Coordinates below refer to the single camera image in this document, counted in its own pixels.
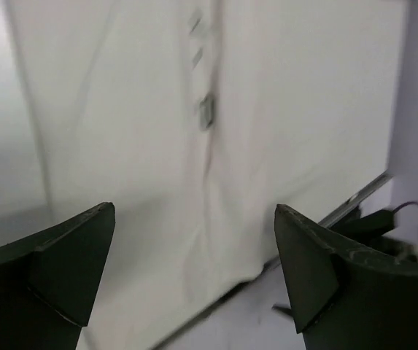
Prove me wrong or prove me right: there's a green and white t shirt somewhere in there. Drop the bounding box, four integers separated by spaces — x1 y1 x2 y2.
7 1 409 349

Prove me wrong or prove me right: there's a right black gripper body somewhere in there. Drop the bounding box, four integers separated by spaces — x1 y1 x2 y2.
330 207 418 261

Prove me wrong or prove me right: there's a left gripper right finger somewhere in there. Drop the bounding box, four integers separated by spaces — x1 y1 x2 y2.
274 205 418 349

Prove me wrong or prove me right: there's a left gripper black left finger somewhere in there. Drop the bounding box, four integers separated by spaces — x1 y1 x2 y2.
0 202 115 349

